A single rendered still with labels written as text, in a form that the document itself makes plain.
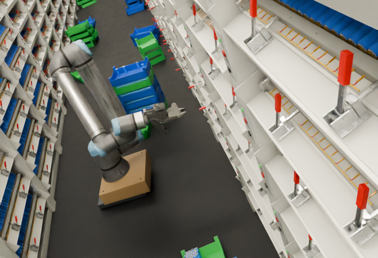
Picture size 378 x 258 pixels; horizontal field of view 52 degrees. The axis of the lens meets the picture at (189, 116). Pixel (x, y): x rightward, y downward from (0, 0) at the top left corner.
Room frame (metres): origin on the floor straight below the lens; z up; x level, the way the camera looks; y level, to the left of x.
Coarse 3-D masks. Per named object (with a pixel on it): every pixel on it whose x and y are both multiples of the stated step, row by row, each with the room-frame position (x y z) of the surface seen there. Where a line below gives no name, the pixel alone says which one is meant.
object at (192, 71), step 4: (192, 68) 2.15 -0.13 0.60; (188, 72) 2.15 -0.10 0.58; (192, 72) 2.15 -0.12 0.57; (192, 76) 2.15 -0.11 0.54; (196, 76) 2.12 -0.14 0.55; (196, 80) 2.08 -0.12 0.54; (200, 88) 1.98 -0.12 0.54; (204, 92) 1.91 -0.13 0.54; (204, 96) 1.88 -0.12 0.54; (208, 100) 1.81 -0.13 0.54; (208, 104) 1.78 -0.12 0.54; (216, 116) 1.64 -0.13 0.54; (216, 120) 1.55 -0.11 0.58
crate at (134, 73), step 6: (144, 60) 2.93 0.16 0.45; (114, 66) 2.98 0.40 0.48; (126, 66) 2.97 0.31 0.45; (132, 66) 2.96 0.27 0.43; (144, 66) 2.75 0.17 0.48; (114, 72) 2.96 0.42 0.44; (120, 72) 2.98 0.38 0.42; (132, 72) 2.92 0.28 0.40; (138, 72) 2.75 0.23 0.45; (144, 72) 2.73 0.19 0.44; (114, 78) 2.90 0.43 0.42; (120, 78) 2.78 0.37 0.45; (126, 78) 2.77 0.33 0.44; (132, 78) 2.76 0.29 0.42; (138, 78) 2.75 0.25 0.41; (114, 84) 2.79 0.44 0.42; (120, 84) 2.78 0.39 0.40
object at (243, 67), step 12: (216, 0) 0.76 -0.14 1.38; (216, 24) 0.81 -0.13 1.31; (228, 36) 0.76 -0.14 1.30; (228, 48) 0.76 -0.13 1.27; (240, 60) 0.76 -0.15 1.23; (228, 72) 0.84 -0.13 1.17; (240, 72) 0.76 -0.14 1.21; (252, 72) 0.76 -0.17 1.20; (240, 108) 0.84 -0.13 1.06; (252, 120) 0.76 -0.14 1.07; (252, 132) 0.78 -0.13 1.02; (264, 132) 0.76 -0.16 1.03; (252, 144) 0.84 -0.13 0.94; (264, 144) 0.76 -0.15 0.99; (264, 168) 0.77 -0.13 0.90; (276, 192) 0.76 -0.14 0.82; (288, 228) 0.76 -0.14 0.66; (288, 240) 0.76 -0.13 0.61
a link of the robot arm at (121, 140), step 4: (112, 132) 1.79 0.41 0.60; (132, 132) 1.74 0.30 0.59; (116, 136) 1.76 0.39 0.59; (120, 136) 1.74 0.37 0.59; (128, 136) 1.73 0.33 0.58; (132, 136) 1.76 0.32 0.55; (116, 140) 1.75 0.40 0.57; (120, 140) 1.75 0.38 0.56; (124, 140) 1.75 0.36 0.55; (128, 140) 1.76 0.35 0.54; (132, 140) 1.78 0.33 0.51; (120, 144) 1.75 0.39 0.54
